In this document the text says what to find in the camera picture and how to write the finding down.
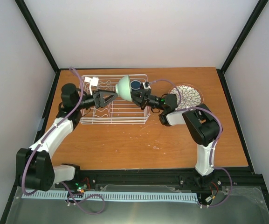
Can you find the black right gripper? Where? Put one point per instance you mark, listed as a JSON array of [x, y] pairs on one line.
[[143, 101]]

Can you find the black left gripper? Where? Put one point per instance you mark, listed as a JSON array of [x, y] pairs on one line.
[[100, 93]]

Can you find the dark blue ceramic mug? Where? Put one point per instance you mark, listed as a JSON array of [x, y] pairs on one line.
[[135, 85]]

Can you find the pale green ceramic bowl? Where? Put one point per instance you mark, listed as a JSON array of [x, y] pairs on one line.
[[123, 88]]

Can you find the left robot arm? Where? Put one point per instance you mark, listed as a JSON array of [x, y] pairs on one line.
[[34, 168]]

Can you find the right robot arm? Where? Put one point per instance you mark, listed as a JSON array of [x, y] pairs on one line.
[[204, 128]]

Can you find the white floral pattern plate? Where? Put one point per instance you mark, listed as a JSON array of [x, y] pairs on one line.
[[188, 95]]

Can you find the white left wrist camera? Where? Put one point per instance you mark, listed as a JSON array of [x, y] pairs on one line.
[[93, 81]]

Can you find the white wire dish rack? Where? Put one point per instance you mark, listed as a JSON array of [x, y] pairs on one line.
[[117, 112]]

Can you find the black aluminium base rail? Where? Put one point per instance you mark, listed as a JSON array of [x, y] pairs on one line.
[[183, 179]]

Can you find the light blue slotted cable duct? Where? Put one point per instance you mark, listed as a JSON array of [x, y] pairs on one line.
[[117, 196]]

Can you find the black enclosure frame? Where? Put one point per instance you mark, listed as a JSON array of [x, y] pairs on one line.
[[221, 72]]

